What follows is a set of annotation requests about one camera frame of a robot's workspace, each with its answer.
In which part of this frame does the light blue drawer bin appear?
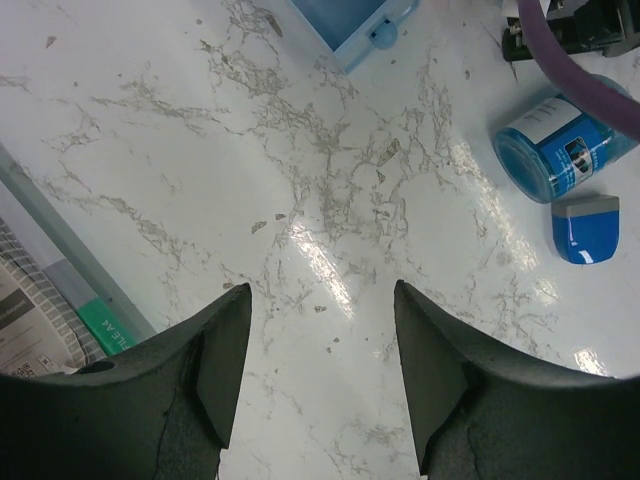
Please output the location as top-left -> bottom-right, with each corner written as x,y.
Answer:
291,0 -> 420,74

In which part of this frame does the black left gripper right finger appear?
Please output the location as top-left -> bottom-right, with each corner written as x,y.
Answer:
394,281 -> 639,479

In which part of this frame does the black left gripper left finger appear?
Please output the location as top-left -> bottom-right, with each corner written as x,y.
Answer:
1,284 -> 251,479

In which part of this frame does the blue pencil sharpener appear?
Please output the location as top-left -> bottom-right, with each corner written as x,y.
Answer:
551,194 -> 620,265

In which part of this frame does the stack of books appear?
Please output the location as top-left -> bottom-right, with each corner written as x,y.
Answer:
1,150 -> 156,378

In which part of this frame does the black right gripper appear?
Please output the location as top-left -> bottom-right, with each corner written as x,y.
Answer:
501,0 -> 639,61

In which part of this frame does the blue round tape jar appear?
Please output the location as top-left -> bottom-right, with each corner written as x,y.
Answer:
493,91 -> 639,204

